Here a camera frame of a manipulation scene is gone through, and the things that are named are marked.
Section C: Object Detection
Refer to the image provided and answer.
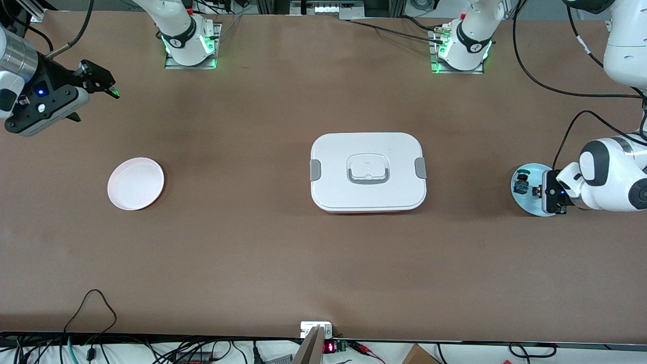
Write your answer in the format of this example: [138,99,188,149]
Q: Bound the white lunch box grey clips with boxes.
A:
[309,132,428,214]

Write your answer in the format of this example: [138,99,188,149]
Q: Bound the brown cardboard box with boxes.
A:
[402,344,440,364]

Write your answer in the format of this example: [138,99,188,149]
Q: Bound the light blue round plate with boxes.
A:
[511,163,554,217]

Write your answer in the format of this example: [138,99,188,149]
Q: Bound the white round plate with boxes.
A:
[107,157,165,211]

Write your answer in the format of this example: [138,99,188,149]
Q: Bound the red alligator clip lead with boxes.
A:
[349,341,387,364]

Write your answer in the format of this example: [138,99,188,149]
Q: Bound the white mounting plate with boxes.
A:
[300,322,333,338]

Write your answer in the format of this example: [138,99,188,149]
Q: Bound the black power strip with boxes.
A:
[172,351,215,364]

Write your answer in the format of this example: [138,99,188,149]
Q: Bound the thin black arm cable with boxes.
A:
[567,4,606,69]
[10,15,55,52]

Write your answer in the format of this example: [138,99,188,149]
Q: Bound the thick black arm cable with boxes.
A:
[44,0,96,59]
[512,0,647,172]

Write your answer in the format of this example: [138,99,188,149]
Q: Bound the aluminium profile bracket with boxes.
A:
[18,0,57,17]

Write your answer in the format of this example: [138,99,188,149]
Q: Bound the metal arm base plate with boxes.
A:
[164,23,223,70]
[430,28,486,75]

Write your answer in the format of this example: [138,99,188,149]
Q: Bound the black cable across table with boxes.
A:
[402,15,443,32]
[348,19,450,45]

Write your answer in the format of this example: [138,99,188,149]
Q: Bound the thin black looped cable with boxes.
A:
[63,289,118,334]

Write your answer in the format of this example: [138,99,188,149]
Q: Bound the aluminium equipment frame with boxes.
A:
[258,0,405,20]

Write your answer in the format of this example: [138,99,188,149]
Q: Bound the aluminium camera bar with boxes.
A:
[292,326,324,364]

